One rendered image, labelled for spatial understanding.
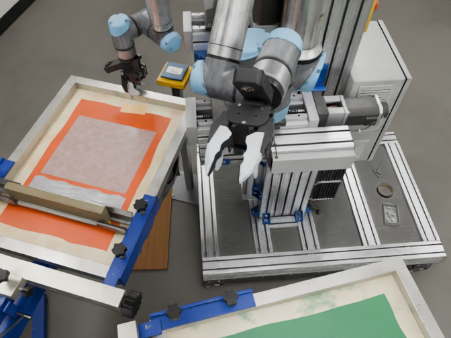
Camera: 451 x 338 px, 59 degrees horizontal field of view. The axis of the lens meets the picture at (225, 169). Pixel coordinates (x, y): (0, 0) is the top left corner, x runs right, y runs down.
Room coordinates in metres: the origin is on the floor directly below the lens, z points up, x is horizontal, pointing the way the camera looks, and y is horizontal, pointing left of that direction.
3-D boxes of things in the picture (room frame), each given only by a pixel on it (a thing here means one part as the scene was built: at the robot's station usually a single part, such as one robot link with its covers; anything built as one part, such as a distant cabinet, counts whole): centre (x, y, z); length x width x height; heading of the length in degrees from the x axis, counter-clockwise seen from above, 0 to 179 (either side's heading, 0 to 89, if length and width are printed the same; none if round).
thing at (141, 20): (1.29, 0.29, 1.28); 0.11 x 0.11 x 0.08; 42
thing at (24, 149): (0.88, 0.50, 0.97); 0.79 x 0.58 x 0.04; 164
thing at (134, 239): (0.57, 0.29, 0.98); 0.30 x 0.05 x 0.07; 164
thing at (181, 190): (1.39, 0.23, 0.48); 0.22 x 0.22 x 0.96; 74
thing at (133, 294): (0.35, 0.28, 1.02); 0.07 x 0.06 x 0.07; 164
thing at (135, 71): (1.23, 0.37, 1.12); 0.09 x 0.08 x 0.12; 74
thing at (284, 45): (0.63, -0.10, 1.65); 0.11 x 0.08 x 0.09; 160
